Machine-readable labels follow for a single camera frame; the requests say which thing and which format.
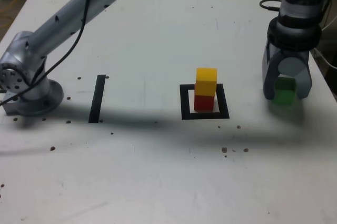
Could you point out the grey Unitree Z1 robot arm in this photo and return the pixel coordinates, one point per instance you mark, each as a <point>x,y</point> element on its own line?
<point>52,29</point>

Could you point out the black tape strip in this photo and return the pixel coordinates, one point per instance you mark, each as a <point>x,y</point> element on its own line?
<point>97,100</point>

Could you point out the red cube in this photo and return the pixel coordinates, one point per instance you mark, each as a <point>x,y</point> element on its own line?
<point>204,102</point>

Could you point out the green cube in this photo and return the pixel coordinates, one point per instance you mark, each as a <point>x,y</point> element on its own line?
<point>284,95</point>

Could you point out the yellow cube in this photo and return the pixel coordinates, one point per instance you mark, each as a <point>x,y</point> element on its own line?
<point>206,81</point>

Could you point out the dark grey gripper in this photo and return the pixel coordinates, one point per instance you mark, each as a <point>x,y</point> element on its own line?
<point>293,54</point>

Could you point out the black tape square outline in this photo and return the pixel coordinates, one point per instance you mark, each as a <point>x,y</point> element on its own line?
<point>205,116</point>

